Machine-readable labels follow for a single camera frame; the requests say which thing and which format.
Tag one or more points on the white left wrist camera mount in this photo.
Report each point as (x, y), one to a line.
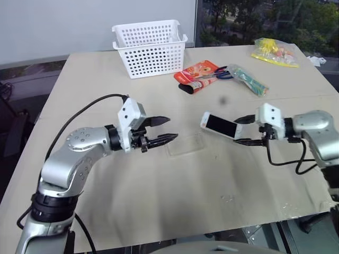
(126, 124)

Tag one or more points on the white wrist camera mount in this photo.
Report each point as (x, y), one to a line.
(270, 116)
(126, 124)

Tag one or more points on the beige table cover sheet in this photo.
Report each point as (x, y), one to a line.
(159, 185)

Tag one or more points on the clear bag of green sticks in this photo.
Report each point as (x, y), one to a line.
(250, 80)

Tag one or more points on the red snack pouch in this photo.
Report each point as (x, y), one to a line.
(196, 72)

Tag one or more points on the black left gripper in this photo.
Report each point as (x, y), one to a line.
(139, 137)

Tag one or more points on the clear plastic phone case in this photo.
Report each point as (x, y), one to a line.
(185, 146)

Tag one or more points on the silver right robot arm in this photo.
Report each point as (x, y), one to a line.
(315, 121)

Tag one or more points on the white perforated plastic basket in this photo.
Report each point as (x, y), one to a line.
(151, 50)

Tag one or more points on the yellow bag of colourful toys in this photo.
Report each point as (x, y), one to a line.
(275, 53)

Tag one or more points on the black angled bracket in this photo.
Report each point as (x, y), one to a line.
(312, 222)

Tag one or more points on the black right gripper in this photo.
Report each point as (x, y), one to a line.
(266, 133)

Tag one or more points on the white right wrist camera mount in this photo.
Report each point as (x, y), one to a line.
(270, 116)

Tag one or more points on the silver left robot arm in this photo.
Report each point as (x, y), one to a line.
(79, 143)

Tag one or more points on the dark chair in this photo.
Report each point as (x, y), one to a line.
(16, 132)

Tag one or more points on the white smartphone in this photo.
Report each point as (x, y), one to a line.
(221, 125)

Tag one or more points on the white crumpled paper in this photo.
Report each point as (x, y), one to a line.
(316, 60)

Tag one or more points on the silver table frame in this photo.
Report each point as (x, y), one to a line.
(265, 235)

